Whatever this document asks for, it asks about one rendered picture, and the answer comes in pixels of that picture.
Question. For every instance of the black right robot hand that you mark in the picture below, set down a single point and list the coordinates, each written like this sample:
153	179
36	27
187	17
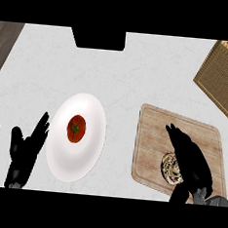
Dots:
190	158

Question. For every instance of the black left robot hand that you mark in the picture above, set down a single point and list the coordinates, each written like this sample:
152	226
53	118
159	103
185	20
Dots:
24	150

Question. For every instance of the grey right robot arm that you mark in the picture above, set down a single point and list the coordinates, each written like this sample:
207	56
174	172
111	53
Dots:
214	199

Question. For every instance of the cream and brown cupcake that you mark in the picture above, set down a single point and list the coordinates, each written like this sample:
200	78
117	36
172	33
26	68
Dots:
169	168

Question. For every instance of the pale wooden cutting board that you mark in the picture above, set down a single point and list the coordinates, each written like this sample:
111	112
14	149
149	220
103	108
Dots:
155	145

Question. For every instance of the brown wicker basket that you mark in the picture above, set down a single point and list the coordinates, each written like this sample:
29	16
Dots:
223	80

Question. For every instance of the white oval plate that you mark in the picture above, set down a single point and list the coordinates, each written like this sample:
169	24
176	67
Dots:
76	137

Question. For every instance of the red tomato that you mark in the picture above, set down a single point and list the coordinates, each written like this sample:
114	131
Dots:
76	129

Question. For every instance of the dark wooden cabinet panel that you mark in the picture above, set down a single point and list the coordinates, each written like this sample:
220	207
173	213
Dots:
4	44

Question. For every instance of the black appliance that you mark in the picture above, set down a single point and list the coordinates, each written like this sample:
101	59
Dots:
99	39

